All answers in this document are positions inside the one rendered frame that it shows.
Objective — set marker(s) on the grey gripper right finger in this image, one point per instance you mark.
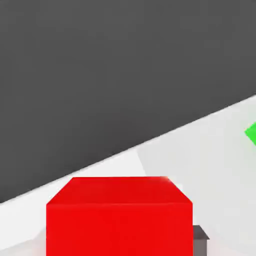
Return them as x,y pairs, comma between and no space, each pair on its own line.
199,243

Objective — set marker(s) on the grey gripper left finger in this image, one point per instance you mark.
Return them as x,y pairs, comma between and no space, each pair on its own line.
30,247

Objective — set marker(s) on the small red cube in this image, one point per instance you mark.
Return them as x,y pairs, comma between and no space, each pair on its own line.
120,220

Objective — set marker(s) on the small green cube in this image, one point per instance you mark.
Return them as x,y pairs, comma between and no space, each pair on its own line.
251,133

